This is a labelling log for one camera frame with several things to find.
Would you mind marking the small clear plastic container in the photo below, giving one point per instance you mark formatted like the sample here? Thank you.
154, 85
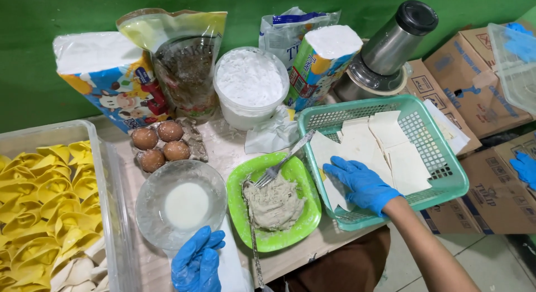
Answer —
517, 82

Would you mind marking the grey meat filling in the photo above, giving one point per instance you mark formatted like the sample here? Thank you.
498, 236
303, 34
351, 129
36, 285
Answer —
276, 206

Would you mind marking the white and blue flour bag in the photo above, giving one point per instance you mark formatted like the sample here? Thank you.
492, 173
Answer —
280, 36

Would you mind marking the brown egg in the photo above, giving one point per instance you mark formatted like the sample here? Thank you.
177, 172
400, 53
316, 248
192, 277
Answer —
176, 150
151, 160
170, 131
145, 138

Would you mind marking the white plastic tub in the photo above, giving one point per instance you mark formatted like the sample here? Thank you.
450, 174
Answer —
234, 114

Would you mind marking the metal fork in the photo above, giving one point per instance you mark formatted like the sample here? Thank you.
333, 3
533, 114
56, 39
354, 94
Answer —
289, 156

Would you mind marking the cow print flour bag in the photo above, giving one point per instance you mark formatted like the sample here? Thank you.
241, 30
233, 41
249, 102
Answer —
104, 74

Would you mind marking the brown cardboard box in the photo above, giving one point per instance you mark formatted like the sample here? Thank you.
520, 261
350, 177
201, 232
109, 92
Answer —
473, 86
448, 220
427, 88
498, 199

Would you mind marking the teal plastic basket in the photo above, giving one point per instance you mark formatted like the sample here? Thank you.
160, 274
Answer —
444, 174

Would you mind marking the person's right fingers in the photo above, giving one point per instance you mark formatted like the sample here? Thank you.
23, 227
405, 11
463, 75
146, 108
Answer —
340, 170

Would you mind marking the green plastic plate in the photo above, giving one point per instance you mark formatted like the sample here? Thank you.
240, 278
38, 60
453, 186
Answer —
301, 225

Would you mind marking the grey egg carton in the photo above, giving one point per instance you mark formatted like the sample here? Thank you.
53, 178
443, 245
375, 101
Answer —
197, 143

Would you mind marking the clear glass bowl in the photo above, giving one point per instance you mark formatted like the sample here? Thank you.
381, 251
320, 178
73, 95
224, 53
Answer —
150, 208

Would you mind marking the white flat sheet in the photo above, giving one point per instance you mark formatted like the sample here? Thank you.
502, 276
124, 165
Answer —
234, 267

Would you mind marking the steel blender jar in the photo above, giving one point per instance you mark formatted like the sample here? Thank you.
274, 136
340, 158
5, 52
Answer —
389, 44

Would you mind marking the person's left fingers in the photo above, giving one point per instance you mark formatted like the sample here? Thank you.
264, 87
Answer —
204, 239

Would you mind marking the green label flour bag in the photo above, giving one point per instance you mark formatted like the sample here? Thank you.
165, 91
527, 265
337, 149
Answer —
318, 65

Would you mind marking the person's right hand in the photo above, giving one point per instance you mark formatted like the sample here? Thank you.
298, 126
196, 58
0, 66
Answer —
364, 185

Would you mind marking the clear bag of dark seasoning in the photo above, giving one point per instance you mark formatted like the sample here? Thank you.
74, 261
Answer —
184, 65

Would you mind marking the large clear plastic container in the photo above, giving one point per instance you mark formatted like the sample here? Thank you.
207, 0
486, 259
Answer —
115, 191

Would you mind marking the person's left hand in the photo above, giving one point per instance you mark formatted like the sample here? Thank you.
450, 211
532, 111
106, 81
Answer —
194, 267

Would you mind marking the white liquid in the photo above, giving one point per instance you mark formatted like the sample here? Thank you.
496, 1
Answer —
186, 206

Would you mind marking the heap of folded wontons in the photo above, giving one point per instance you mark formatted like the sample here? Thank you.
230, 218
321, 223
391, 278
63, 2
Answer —
46, 208

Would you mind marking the person's brown clothing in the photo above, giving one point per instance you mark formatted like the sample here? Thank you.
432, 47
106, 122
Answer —
347, 267

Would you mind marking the stack of white wonton wrappers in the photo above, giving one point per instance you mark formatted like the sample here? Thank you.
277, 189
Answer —
402, 166

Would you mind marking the white flour powder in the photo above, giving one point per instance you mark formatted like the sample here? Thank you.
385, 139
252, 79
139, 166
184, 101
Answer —
249, 78

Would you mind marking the white paper sheets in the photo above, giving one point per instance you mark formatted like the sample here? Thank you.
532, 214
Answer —
450, 130

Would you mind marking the crumpled white plastic wrap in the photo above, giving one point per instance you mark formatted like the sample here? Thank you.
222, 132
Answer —
272, 135

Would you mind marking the metal spoon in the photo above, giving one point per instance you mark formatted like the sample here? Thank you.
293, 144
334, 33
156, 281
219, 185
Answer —
252, 233

